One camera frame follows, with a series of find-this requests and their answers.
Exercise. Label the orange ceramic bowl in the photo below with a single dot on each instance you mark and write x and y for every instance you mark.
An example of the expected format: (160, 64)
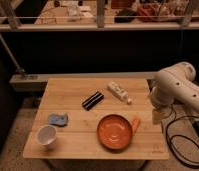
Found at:
(114, 132)

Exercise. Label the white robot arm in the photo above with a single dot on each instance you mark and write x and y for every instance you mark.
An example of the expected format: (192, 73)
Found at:
(174, 82)

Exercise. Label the white plastic bottle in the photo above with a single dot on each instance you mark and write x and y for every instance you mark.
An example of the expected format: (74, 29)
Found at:
(119, 92)

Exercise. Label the black rectangular box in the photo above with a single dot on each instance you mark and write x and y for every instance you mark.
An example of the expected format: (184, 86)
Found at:
(92, 100)

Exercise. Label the wooden table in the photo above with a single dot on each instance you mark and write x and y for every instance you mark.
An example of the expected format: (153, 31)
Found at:
(78, 140)

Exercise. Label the orange carrot toy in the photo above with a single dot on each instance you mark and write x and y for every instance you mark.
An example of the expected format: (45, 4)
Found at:
(135, 124)

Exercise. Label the blue cloth rag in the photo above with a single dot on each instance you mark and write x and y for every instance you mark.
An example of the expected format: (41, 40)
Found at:
(58, 120)

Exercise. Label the grey metal beam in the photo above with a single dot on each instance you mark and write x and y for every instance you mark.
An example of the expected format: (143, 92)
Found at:
(38, 82)

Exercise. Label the diagonal metal strut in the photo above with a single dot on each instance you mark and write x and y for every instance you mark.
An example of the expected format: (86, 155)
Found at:
(19, 69)

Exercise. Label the cluttered back workbench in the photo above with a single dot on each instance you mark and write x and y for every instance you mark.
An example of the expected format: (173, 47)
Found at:
(98, 15)

